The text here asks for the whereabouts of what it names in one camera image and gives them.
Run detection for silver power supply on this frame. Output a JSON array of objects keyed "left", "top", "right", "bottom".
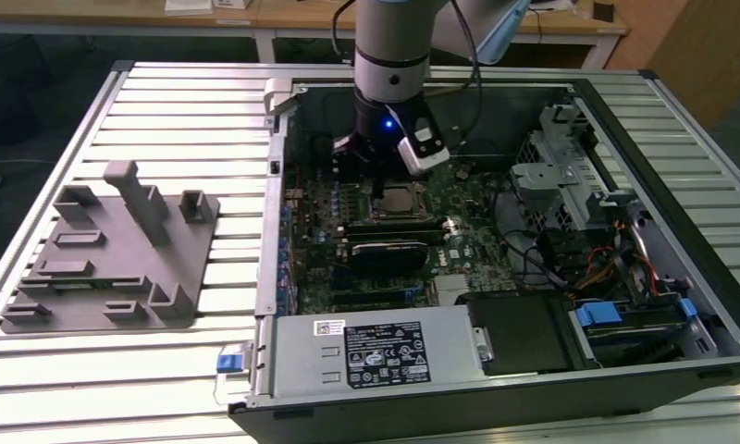
[{"left": 264, "top": 307, "right": 492, "bottom": 401}]

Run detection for silver chipset heatsink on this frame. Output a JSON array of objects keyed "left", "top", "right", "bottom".
[{"left": 435, "top": 275, "right": 476, "bottom": 302}]

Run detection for black cable brass connector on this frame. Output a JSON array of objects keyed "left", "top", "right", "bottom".
[{"left": 423, "top": 0, "right": 488, "bottom": 99}]

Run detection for hanging cable with plug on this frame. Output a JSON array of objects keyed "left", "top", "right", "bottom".
[{"left": 330, "top": 0, "right": 356, "bottom": 64}]

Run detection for black graphics card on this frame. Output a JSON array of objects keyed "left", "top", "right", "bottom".
[{"left": 348, "top": 238, "right": 431, "bottom": 278}]

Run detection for wooden cabinet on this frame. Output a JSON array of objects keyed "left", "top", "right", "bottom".
[{"left": 607, "top": 0, "right": 740, "bottom": 133}]

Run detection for green RAM stick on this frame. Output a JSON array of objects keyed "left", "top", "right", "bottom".
[{"left": 48, "top": 276, "right": 146, "bottom": 290}]

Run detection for red data wire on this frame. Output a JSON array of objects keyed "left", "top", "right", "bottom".
[{"left": 584, "top": 246, "right": 663, "bottom": 297}]

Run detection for black expansion slot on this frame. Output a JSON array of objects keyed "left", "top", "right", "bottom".
[{"left": 332, "top": 290, "right": 424, "bottom": 310}]

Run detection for silver drive bay cage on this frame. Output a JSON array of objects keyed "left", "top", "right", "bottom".
[{"left": 508, "top": 104, "right": 643, "bottom": 235}]

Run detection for grey parts rack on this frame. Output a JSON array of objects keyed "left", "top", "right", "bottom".
[{"left": 0, "top": 159, "right": 222, "bottom": 334}]

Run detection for black open PC case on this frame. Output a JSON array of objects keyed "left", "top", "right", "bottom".
[{"left": 225, "top": 76, "right": 740, "bottom": 444}]

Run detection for green motherboard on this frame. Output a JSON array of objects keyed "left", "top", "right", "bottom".
[{"left": 280, "top": 154, "right": 513, "bottom": 315}]

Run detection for hard disk in blue carrier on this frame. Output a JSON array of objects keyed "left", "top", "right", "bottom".
[{"left": 569, "top": 298, "right": 699, "bottom": 369}]

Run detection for wooden desk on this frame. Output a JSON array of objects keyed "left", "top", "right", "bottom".
[{"left": 97, "top": 0, "right": 632, "bottom": 70}]

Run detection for CPU socket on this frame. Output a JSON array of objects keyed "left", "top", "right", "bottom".
[{"left": 367, "top": 180, "right": 436, "bottom": 223}]

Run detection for yellow black power wires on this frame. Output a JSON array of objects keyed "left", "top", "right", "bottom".
[{"left": 567, "top": 263, "right": 617, "bottom": 290}]

